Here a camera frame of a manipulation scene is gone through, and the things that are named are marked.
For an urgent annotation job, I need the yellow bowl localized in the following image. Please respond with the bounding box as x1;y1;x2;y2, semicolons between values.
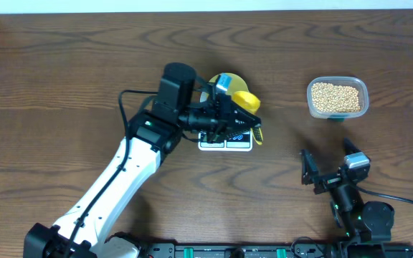
199;72;249;102

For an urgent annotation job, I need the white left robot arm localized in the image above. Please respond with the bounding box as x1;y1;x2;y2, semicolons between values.
23;62;262;257

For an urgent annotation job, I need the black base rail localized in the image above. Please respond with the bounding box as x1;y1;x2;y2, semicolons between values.
100;232;413;258

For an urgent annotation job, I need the white kitchen scale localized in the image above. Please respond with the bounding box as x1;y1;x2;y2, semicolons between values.
198;133;253;152

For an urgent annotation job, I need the clear plastic container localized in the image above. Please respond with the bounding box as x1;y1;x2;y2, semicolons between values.
307;76;369;120

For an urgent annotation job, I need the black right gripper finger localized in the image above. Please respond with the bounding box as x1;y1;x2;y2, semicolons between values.
300;149;319;185
343;138;361;156

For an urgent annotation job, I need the green tape label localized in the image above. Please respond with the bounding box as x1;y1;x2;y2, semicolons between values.
328;118;345;123

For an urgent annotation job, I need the yellow measuring scoop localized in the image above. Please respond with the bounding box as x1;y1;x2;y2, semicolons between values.
232;91;263;145

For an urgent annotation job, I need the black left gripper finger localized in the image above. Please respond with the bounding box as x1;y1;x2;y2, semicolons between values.
229;103;262;128
225;127;257;140

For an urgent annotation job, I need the pile of soybeans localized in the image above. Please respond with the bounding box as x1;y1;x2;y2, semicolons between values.
311;82;361;113

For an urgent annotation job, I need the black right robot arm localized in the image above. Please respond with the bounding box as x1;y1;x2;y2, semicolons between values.
300;138;394;258

